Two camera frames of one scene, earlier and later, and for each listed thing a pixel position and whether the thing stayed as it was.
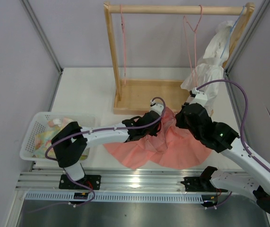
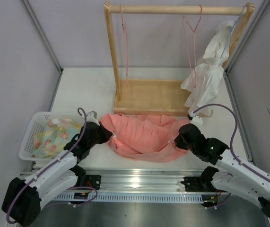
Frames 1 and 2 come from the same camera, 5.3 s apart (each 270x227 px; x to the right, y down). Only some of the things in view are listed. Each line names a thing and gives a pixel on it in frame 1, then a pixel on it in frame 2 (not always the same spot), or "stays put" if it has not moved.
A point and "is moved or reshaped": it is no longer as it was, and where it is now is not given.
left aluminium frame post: [46, 41] stays put
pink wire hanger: [185, 18] stays put
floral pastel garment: [44, 138] stays put
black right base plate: [203, 183] stays put
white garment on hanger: [207, 74] stays put
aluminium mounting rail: [129, 180] stays put
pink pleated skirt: [172, 146] is moved or reshaped
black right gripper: [179, 117] -> [178, 143]
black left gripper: [153, 132] -> [106, 134]
